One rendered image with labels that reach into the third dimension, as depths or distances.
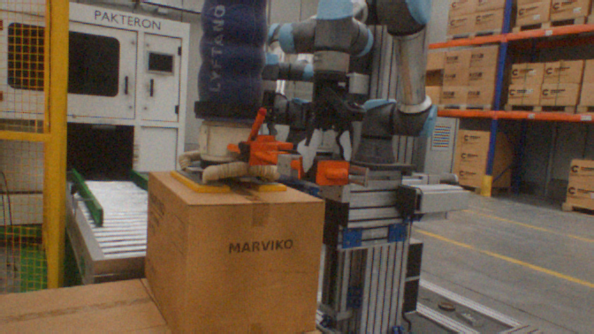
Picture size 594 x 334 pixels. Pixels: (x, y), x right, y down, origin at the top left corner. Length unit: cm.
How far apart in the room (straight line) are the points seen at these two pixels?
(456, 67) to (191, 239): 890
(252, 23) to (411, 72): 52
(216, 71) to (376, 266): 109
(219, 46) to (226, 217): 53
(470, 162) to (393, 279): 746
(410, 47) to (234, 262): 82
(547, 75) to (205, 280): 808
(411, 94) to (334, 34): 64
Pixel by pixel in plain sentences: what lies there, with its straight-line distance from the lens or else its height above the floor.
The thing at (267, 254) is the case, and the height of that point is 80.
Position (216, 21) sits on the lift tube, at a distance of 142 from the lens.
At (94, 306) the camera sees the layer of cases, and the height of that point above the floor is 54.
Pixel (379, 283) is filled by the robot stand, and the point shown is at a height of 49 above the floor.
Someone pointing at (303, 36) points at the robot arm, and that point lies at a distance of 109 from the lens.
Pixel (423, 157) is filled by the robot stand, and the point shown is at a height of 105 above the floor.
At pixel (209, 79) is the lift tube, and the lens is 141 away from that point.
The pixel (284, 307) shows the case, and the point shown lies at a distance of 134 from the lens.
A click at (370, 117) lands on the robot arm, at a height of 120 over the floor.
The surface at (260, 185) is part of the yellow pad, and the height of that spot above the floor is 96.
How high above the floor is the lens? 117
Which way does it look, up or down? 6 degrees down
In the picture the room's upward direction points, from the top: 4 degrees clockwise
